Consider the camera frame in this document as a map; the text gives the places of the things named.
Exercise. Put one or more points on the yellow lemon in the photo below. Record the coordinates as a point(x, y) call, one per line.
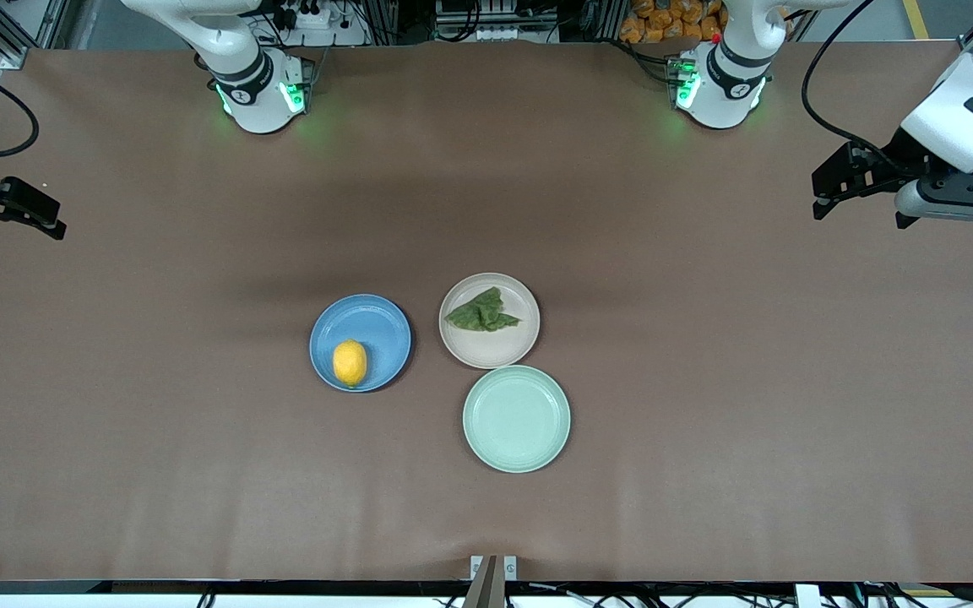
point(350, 363)

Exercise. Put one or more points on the green lettuce leaf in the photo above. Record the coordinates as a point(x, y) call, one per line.
point(482, 314)

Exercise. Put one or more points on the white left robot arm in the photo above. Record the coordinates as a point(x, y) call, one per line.
point(719, 93)

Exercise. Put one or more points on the bag of orange items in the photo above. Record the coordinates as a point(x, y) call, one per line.
point(672, 21)

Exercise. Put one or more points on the white power strip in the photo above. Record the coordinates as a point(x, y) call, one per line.
point(313, 15)

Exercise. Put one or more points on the blue round plate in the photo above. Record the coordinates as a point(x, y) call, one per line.
point(377, 325)

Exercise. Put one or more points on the beige pink round plate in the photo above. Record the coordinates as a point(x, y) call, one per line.
point(491, 348)

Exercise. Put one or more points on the mint green round plate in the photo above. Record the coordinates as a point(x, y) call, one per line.
point(517, 418)

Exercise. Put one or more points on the aluminium frame rail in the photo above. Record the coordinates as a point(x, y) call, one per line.
point(22, 34)

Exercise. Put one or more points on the metal table edge bracket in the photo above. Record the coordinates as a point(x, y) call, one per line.
point(493, 574)

